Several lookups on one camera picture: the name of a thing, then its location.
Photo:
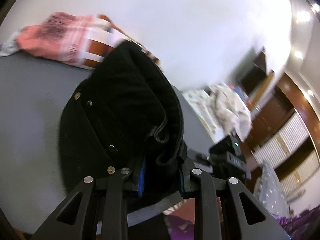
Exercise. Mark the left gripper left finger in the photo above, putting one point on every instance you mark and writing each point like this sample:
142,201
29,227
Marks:
95,203

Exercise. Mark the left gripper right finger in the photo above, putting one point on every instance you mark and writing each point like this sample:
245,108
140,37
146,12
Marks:
226,209

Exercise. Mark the black pants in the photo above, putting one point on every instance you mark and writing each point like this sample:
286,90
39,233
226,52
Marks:
125,113

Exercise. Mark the white dotted bedding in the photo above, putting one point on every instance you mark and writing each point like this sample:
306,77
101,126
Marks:
221,111

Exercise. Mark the brown wooden wardrobe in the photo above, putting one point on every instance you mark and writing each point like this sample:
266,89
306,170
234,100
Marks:
286,99

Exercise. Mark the grey mesh mattress pad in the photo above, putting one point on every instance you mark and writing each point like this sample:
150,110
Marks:
34,92

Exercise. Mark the pink checked pillow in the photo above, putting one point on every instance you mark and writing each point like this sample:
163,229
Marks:
79,41

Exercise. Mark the light grey striped cloth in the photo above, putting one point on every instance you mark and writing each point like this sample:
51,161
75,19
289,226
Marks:
10,46

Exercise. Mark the wall mirror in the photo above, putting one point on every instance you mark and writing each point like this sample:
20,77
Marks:
253,73

